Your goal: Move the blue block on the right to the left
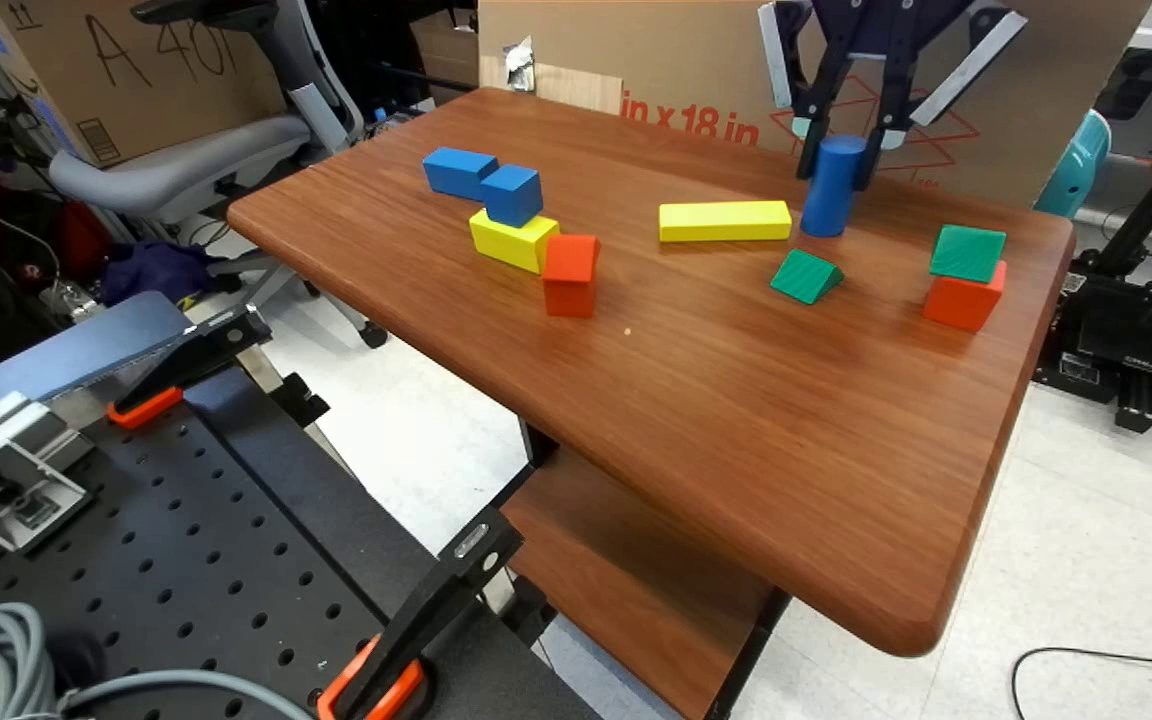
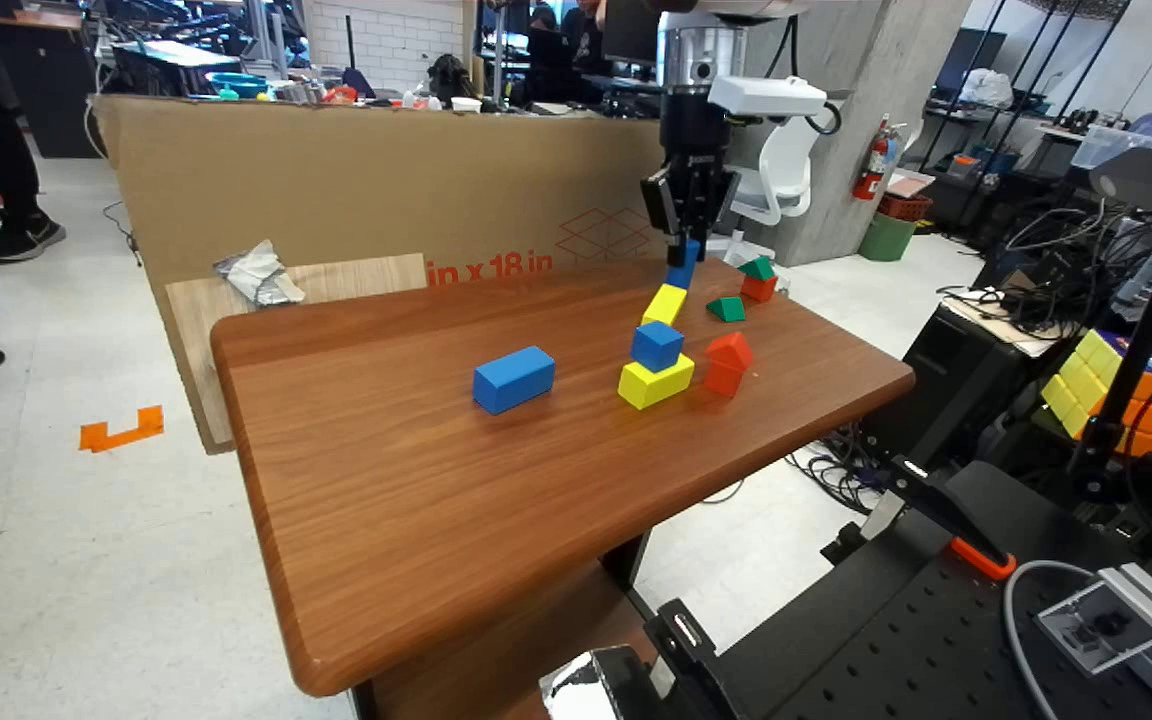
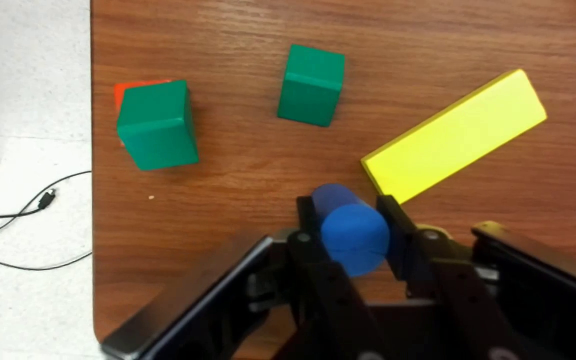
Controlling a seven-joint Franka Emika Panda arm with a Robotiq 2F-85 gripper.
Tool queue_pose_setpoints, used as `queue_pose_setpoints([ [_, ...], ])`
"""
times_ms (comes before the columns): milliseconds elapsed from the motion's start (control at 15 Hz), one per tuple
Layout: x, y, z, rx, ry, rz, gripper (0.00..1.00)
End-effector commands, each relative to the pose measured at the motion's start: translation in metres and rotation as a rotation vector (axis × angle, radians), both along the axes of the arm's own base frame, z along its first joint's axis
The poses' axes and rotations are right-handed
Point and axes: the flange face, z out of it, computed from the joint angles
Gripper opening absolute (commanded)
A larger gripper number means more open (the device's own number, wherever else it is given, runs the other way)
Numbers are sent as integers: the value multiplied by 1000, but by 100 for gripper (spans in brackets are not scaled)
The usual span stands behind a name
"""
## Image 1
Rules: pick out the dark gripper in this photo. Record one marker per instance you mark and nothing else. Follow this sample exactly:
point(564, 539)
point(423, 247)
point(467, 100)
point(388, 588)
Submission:
point(891, 27)

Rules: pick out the tall blue block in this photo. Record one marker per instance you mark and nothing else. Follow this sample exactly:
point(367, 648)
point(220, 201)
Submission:
point(834, 187)

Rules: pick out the green wedge block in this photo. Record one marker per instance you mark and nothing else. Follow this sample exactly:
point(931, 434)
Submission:
point(805, 278)

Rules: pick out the long yellow block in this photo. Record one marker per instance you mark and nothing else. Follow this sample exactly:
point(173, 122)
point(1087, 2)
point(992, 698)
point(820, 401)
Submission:
point(727, 222)

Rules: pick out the green sloped block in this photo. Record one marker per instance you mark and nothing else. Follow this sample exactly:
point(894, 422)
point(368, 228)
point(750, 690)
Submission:
point(970, 255)

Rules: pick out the red cube block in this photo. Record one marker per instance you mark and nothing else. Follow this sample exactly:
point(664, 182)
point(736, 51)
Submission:
point(961, 307)

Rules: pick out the orange-red house-shaped block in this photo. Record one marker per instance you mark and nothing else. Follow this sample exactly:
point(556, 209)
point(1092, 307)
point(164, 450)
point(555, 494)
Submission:
point(570, 272)

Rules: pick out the short yellow block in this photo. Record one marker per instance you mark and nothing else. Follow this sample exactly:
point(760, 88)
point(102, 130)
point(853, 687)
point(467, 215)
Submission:
point(508, 240)

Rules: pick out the long blue block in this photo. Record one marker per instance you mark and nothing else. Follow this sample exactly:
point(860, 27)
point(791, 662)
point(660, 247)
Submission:
point(456, 168)

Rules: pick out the teal chair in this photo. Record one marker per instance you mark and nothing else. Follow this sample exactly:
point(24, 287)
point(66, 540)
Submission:
point(1076, 164)

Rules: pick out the small blue cube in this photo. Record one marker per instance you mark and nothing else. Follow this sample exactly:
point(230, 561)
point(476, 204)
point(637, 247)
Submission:
point(515, 192)

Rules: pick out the black equipment cart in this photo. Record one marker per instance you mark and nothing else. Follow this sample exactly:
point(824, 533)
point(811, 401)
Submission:
point(1138, 332)

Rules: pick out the grey office chair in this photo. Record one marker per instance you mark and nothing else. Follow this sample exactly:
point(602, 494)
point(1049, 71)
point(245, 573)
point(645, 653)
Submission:
point(189, 160)

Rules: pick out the cardboard box with marker writing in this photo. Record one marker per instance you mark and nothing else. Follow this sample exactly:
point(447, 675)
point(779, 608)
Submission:
point(139, 67)

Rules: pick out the wooden table pedestal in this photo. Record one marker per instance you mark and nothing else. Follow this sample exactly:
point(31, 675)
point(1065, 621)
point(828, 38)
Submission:
point(641, 573)

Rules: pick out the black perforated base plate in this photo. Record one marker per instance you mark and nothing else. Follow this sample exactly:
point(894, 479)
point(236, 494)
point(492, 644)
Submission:
point(200, 561)

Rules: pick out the aluminium rail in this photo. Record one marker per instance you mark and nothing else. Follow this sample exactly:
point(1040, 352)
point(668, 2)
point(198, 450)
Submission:
point(58, 361)

